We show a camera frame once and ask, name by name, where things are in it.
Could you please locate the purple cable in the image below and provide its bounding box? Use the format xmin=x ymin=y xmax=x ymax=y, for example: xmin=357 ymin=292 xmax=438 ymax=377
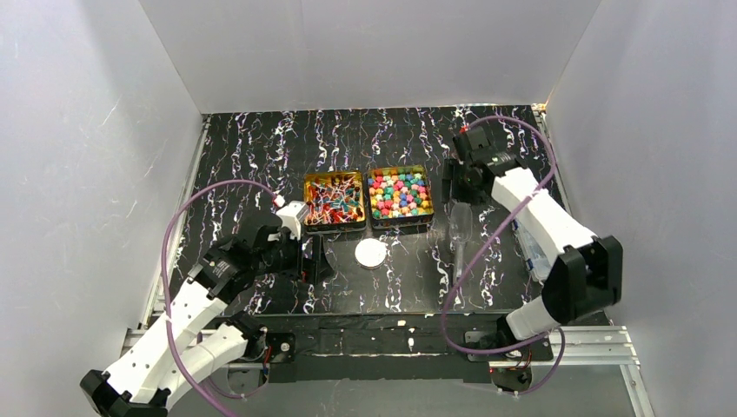
xmin=160 ymin=179 xmax=279 ymax=417
xmin=440 ymin=116 xmax=568 ymax=398

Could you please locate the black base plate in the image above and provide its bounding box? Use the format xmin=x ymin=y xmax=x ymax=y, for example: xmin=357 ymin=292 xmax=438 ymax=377
xmin=258 ymin=314 xmax=554 ymax=383

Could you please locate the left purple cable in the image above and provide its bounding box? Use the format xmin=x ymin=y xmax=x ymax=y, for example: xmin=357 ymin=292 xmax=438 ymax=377
xmin=160 ymin=179 xmax=279 ymax=417

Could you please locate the aluminium frame rail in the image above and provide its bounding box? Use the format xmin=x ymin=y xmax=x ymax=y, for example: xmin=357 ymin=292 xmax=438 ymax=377
xmin=117 ymin=325 xmax=641 ymax=369

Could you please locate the round white jar lid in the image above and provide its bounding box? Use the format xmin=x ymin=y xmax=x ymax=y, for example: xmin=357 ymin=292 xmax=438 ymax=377
xmin=355 ymin=238 xmax=388 ymax=269

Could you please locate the clear plastic organizer box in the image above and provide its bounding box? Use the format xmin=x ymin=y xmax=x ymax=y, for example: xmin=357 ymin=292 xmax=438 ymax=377
xmin=512 ymin=220 xmax=552 ymax=284

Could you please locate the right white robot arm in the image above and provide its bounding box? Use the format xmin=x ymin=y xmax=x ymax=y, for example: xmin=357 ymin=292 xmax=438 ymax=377
xmin=442 ymin=128 xmax=623 ymax=348

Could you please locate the tin of lollipops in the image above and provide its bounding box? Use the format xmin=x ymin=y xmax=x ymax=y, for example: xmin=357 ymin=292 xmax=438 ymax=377
xmin=303 ymin=171 xmax=368 ymax=235

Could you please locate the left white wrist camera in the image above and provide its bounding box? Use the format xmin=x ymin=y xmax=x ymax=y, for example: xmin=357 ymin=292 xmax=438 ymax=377
xmin=273 ymin=195 xmax=309 ymax=241

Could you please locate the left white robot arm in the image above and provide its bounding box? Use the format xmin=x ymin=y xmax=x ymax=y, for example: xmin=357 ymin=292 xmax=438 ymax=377
xmin=80 ymin=204 xmax=333 ymax=416

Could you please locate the tin of star candies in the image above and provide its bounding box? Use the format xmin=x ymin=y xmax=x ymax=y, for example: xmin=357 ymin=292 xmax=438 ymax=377
xmin=364 ymin=165 xmax=435 ymax=229

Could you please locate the clear plastic scoop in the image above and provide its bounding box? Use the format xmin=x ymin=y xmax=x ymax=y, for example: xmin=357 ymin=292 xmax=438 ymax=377
xmin=449 ymin=202 xmax=473 ymax=283

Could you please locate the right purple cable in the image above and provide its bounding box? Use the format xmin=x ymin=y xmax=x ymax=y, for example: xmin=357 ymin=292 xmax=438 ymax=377
xmin=440 ymin=116 xmax=568 ymax=398

